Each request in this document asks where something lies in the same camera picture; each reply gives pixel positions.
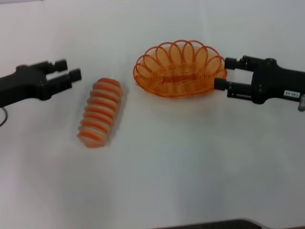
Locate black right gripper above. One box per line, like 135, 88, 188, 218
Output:
213, 55, 305, 105

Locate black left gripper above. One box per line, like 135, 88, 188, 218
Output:
0, 59, 82, 108

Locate orange striped bread loaf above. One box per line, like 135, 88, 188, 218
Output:
76, 77, 124, 149

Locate orange wire basket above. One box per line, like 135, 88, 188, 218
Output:
133, 39, 227, 98

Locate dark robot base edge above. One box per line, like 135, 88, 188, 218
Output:
164, 218, 266, 229

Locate grey wrist connector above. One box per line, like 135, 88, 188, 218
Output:
297, 94, 305, 112

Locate black cable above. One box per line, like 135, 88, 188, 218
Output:
0, 106, 9, 127

